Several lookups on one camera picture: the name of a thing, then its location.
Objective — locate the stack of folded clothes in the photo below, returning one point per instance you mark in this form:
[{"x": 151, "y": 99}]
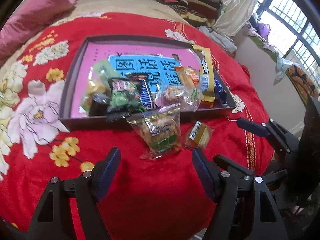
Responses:
[{"x": 196, "y": 12}]

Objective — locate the orange wrapped cracker pack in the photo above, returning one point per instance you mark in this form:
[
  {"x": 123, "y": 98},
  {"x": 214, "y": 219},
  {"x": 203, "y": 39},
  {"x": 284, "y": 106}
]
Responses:
[{"x": 188, "y": 76}]

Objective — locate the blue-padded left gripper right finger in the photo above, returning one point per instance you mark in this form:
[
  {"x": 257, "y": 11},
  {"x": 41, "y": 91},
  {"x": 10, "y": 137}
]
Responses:
[{"x": 208, "y": 173}]

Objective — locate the small dark chocolate packet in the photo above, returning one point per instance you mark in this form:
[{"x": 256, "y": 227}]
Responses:
[{"x": 99, "y": 104}]

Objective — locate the blue Oreo packet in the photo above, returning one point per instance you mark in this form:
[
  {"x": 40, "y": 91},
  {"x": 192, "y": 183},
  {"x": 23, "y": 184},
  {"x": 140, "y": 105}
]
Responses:
[{"x": 220, "y": 93}]

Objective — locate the beige bed sheet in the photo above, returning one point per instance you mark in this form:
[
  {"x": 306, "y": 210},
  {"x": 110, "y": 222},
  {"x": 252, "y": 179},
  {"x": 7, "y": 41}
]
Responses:
[{"x": 139, "y": 7}]

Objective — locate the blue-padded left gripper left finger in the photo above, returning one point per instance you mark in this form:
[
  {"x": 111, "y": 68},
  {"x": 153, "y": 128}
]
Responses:
[{"x": 104, "y": 172}]

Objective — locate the pink and blue book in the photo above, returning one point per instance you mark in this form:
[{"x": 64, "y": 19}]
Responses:
[{"x": 158, "y": 62}]

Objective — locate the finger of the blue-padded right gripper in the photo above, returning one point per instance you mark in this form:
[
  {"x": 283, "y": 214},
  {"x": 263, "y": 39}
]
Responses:
[
  {"x": 255, "y": 129},
  {"x": 234, "y": 168}
]

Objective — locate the pink quilt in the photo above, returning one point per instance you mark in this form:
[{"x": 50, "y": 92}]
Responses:
[{"x": 30, "y": 19}]

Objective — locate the green bean snack packet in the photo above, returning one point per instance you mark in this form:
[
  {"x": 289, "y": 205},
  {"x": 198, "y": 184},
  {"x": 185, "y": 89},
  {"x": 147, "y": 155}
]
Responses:
[{"x": 125, "y": 99}]

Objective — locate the clear bag red candy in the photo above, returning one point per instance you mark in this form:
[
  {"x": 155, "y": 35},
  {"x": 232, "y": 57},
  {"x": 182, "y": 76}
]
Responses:
[{"x": 188, "y": 98}]

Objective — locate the red floral blanket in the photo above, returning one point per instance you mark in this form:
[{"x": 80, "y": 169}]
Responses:
[{"x": 148, "y": 199}]

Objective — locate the clothes on window sill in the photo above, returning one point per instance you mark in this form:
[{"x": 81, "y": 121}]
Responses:
[{"x": 296, "y": 72}]

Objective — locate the yellow wafer snack packet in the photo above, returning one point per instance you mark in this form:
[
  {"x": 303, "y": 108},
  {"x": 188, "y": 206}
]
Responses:
[{"x": 206, "y": 73}]

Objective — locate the clear bag peanut snack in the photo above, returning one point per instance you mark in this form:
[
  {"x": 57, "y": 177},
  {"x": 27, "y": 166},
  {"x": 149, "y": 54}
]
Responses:
[{"x": 160, "y": 129}]

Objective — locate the green wrapped pastry snack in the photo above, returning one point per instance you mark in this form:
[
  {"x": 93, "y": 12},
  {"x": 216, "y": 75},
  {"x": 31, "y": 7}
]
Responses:
[{"x": 97, "y": 82}]

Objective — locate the dark Snickers bar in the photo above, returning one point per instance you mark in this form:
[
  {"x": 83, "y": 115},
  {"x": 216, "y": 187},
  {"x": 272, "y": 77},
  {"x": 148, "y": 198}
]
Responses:
[{"x": 144, "y": 91}]

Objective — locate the barred window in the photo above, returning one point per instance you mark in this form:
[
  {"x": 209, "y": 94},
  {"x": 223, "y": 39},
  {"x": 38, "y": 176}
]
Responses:
[{"x": 290, "y": 32}]

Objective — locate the grey cardboard tray box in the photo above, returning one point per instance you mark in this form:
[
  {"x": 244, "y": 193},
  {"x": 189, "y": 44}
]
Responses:
[{"x": 99, "y": 122}]

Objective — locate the cream satin curtain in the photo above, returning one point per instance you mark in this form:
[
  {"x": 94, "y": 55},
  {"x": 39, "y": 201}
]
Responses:
[{"x": 234, "y": 15}]

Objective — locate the small gold wrapped cake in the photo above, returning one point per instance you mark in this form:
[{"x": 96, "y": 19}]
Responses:
[{"x": 198, "y": 136}]

